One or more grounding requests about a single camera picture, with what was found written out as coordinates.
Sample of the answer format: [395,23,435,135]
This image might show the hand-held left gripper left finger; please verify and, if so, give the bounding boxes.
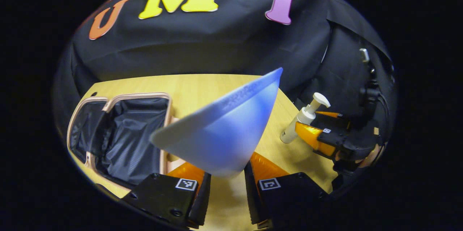
[122,162,212,230]

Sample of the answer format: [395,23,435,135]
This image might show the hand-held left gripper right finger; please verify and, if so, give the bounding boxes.
[244,151,331,231]

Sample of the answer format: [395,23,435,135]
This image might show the white pump bottle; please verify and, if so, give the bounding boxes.
[280,92,331,144]

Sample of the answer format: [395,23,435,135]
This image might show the pink suitcase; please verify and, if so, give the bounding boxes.
[66,92,179,191]

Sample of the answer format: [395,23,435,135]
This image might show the black backdrop cloth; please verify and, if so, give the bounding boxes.
[52,0,398,141]

